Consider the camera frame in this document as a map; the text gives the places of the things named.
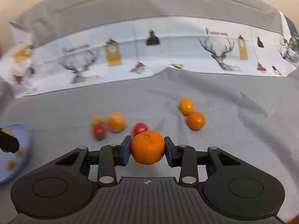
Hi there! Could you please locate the large red tomato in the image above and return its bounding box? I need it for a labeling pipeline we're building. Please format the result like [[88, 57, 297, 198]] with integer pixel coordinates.
[[92, 124, 106, 141]]

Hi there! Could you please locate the large orange mandarin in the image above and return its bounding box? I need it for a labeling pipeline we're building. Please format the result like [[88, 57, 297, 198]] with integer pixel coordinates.
[[130, 131, 165, 165]]

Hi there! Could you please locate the oval orange kumquat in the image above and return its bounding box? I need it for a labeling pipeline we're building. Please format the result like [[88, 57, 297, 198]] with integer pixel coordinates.
[[179, 98, 194, 116]]

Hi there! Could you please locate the blue round plate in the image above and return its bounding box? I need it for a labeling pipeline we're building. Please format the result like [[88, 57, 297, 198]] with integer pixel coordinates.
[[1, 123, 33, 185]]

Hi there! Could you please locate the small orange mandarin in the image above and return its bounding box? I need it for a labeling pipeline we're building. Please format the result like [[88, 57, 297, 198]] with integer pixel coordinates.
[[107, 113, 126, 133]]

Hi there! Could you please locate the round orange mandarin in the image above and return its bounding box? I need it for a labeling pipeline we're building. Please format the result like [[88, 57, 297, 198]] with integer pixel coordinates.
[[187, 112, 206, 130]]

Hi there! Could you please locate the small yellow-green fruit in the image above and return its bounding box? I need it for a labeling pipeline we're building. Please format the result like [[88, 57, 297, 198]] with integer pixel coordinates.
[[92, 116, 103, 125]]

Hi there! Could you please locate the small red cherry tomato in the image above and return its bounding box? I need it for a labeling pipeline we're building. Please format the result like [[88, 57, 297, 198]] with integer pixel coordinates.
[[132, 122, 149, 137]]

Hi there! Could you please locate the white deer print cloth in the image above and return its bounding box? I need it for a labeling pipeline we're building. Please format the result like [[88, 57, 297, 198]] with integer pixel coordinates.
[[1, 17, 298, 97]]

